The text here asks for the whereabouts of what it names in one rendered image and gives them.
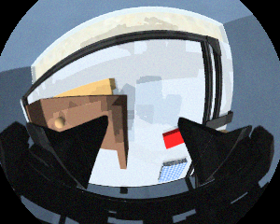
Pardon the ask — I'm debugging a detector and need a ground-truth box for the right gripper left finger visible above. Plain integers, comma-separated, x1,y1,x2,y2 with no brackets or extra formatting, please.
26,115,108,189

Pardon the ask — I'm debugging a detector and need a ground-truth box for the tan ball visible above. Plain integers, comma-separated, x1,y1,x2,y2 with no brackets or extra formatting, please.
55,118,64,128

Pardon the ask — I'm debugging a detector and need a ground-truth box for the red rectangular block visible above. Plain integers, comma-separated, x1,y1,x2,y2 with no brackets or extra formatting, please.
162,128,184,149

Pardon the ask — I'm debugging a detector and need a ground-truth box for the brown wooden tray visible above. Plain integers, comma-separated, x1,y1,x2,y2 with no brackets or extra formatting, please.
26,94,129,170

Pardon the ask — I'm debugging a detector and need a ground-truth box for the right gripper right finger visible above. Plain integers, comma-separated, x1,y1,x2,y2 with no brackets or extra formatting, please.
177,117,252,185

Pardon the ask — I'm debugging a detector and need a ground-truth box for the tan wooden shelf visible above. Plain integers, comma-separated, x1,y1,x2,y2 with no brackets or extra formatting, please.
54,77,116,97

